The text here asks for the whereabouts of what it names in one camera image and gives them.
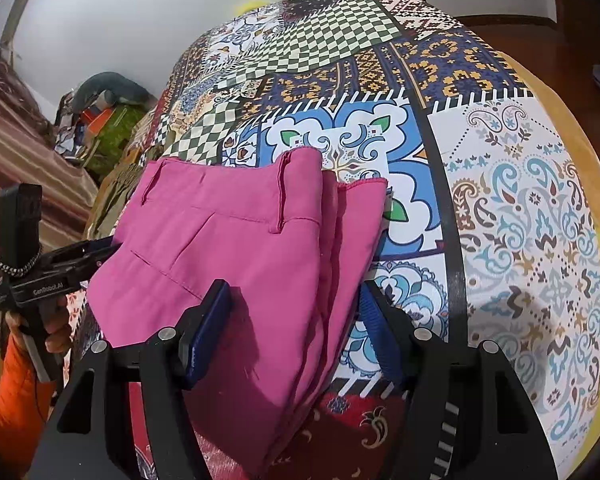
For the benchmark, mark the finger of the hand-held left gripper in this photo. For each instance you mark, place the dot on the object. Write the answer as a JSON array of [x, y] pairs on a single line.
[[87, 255]]

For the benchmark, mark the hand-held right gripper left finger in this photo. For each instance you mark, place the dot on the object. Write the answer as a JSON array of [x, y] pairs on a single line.
[[207, 330]]

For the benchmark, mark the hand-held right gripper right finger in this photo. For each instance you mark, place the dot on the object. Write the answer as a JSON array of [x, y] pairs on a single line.
[[377, 330]]

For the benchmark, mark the person's left hand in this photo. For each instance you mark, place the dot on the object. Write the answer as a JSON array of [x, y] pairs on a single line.
[[57, 332]]

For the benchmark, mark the yellow pillow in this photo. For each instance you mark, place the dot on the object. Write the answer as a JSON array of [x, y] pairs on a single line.
[[250, 6]]

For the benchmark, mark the pink pants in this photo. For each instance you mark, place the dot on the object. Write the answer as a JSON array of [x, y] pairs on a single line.
[[230, 240]]

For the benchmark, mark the grey plush cushion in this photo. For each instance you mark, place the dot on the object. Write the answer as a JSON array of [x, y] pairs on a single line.
[[110, 89]]

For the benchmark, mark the orange patterned cloth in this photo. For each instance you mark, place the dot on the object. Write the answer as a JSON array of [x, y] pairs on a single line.
[[95, 120]]

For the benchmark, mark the patchwork printed bedspread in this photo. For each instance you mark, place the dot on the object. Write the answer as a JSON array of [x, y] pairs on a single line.
[[505, 210]]

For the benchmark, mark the brown striped blanket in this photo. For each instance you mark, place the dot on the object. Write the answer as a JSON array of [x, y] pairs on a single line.
[[20, 135]]

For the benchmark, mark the olive green shorts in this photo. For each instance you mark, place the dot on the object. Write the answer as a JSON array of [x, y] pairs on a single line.
[[112, 195]]

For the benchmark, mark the person's left forearm orange sleeve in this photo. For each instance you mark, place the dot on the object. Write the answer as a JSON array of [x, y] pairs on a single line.
[[10, 410]]

